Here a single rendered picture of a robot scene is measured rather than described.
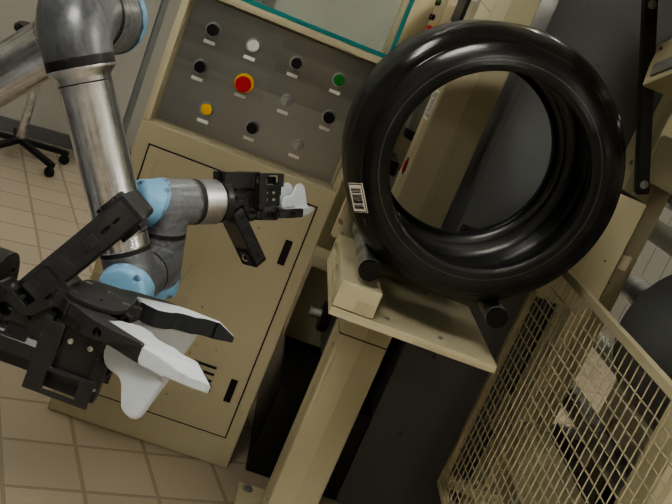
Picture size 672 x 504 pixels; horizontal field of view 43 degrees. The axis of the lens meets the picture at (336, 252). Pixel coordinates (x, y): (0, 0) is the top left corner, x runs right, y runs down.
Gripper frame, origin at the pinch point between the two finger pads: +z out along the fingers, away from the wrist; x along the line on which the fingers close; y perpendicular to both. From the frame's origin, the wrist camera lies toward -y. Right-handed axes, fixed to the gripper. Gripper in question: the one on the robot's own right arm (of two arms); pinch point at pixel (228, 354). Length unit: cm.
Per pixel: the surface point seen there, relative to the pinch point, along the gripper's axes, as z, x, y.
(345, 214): 12, -133, -3
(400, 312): 30, -113, 11
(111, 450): -23, -161, 85
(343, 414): 31, -143, 46
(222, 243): -15, -162, 19
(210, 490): 7, -160, 85
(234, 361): 0, -167, 50
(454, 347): 42, -104, 12
